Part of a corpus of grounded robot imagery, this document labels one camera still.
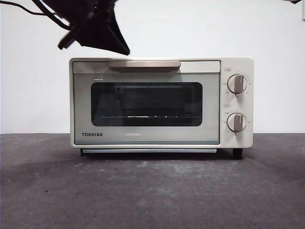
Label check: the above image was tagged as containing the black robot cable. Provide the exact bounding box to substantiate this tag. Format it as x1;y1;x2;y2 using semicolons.
18;0;61;19
32;0;71;28

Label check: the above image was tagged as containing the glass oven door with handle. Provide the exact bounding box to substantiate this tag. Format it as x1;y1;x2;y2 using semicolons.
72;60;221;145

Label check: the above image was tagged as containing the silver crumb tray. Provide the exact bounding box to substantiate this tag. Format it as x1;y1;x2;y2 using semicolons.
82;148;217;154

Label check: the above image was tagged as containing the metal wire oven rack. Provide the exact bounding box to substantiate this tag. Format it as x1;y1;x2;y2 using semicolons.
100;115;201;119

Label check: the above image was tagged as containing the cream oven knob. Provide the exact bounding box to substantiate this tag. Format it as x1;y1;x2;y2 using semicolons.
226;74;248;94
226;112;247;133

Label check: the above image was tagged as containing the cream Toshiba toaster oven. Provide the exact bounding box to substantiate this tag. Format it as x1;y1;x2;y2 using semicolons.
68;56;254;159

